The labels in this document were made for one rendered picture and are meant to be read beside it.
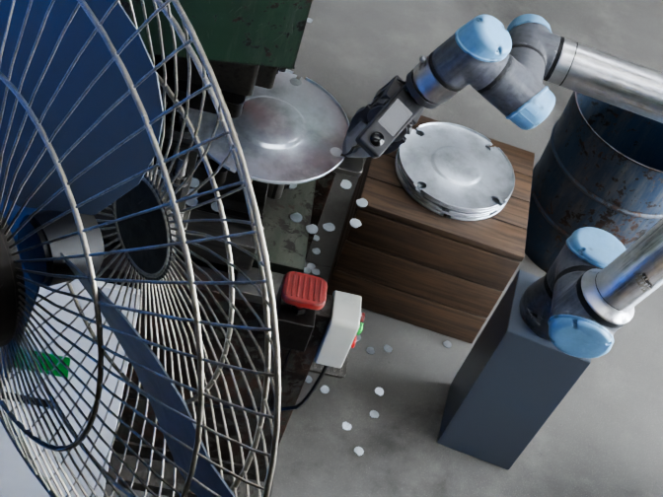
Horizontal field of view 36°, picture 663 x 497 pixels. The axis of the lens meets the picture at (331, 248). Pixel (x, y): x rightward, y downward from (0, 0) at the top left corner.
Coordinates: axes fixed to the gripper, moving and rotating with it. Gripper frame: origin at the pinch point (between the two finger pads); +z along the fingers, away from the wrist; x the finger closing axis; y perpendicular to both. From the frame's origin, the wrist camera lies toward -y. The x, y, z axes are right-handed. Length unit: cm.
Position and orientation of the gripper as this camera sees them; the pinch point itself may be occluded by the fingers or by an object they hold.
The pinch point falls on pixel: (347, 153)
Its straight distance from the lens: 174.5
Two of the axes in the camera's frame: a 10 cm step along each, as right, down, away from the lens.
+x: -7.3, -6.4, -2.4
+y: 3.4, -6.5, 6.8
